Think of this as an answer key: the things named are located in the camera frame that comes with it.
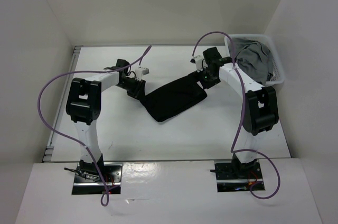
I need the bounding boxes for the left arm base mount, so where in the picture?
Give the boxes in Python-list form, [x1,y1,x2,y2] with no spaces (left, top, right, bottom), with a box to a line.
[64,162,123,195]

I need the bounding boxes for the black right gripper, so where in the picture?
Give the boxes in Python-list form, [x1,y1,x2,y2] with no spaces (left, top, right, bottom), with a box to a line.
[187,66,221,96]

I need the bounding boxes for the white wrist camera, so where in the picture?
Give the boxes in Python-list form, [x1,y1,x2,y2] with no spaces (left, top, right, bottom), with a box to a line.
[135,67,149,81]
[190,55,208,72]

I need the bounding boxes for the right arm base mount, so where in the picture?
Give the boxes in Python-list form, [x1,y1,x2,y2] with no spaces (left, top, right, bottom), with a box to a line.
[210,159,265,192]

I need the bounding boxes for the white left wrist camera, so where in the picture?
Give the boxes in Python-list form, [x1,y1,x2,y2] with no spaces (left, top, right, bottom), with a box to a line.
[135,67,149,81]

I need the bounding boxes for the black skirt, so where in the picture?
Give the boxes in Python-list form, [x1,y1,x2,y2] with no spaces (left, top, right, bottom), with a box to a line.
[140,74,207,123]

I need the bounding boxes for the grey skirt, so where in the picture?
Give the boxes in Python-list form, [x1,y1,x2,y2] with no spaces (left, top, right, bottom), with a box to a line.
[229,38,273,85]

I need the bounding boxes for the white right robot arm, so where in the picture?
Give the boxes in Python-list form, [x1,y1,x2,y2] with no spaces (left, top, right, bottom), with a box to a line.
[191,47,279,179]

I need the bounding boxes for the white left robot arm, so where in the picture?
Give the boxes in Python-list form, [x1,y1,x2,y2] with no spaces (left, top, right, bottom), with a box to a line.
[65,59,149,182]

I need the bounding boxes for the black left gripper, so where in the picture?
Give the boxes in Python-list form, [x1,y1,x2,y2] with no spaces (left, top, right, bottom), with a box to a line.
[117,77,146,102]

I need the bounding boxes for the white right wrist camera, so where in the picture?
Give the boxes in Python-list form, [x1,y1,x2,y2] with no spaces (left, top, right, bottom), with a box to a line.
[190,55,208,72]

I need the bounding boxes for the white perforated plastic basket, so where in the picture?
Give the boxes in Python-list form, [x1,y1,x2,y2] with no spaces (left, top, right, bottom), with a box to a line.
[230,34,285,86]

